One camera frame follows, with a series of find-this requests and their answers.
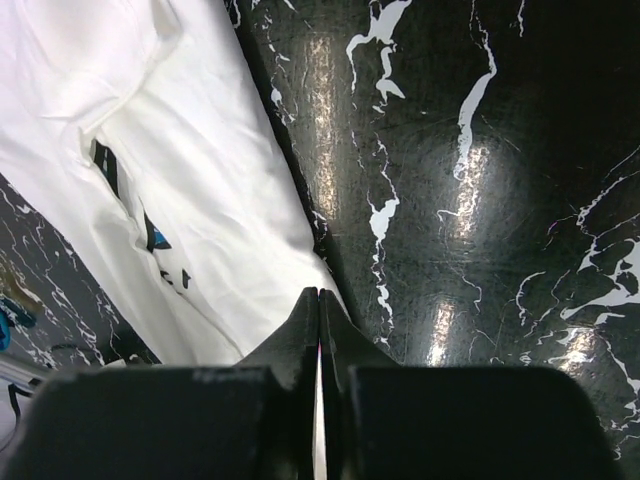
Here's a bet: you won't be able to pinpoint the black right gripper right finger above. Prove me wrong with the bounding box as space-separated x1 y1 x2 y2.
318 290 622 479

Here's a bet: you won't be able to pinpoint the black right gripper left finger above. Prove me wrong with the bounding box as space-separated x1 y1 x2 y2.
1 288 319 479

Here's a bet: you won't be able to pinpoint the white flower print t-shirt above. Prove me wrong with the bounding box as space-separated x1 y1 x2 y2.
1 1 335 365

